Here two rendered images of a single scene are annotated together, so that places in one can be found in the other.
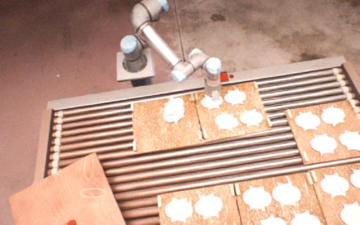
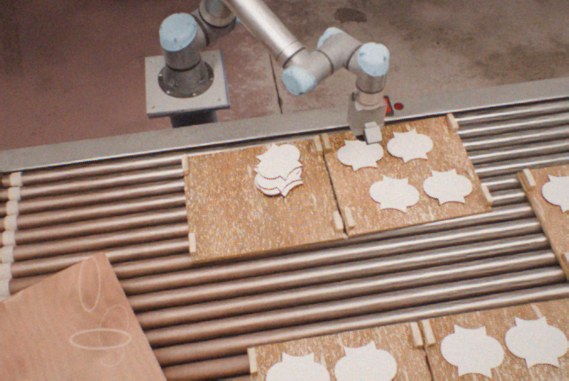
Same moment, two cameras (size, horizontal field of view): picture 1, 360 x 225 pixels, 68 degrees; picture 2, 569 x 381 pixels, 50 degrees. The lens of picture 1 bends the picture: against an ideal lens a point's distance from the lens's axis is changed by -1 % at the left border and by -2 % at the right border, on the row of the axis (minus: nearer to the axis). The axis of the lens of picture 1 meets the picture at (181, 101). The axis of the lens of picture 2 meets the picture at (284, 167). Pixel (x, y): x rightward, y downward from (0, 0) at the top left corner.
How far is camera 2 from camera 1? 0.30 m
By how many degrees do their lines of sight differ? 8
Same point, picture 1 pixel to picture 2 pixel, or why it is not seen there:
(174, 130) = (280, 212)
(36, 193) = not seen: outside the picture
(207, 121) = (351, 193)
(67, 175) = (39, 302)
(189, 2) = not seen: outside the picture
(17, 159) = not seen: outside the picture
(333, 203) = not seen: outside the picture
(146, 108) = (215, 168)
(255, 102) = (454, 156)
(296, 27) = (518, 37)
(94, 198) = (102, 351)
